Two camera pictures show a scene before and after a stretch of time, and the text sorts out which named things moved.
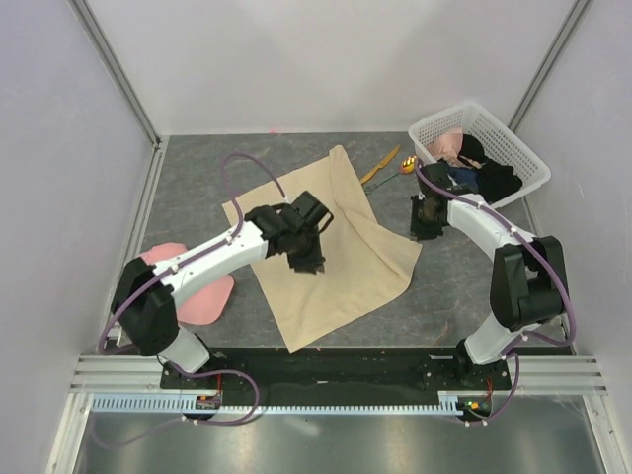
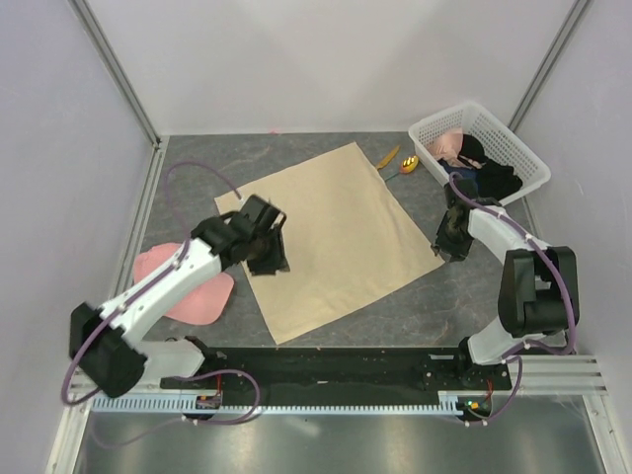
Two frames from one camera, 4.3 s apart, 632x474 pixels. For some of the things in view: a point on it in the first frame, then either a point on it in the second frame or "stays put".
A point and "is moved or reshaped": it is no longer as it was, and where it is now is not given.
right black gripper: [417, 229] -> [458, 252]
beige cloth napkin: [363, 259] is moved or reshaped
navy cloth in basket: [464, 175] stays put
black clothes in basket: [496, 183] stays put
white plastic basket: [497, 143] stays put
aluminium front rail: [578, 373] stays put
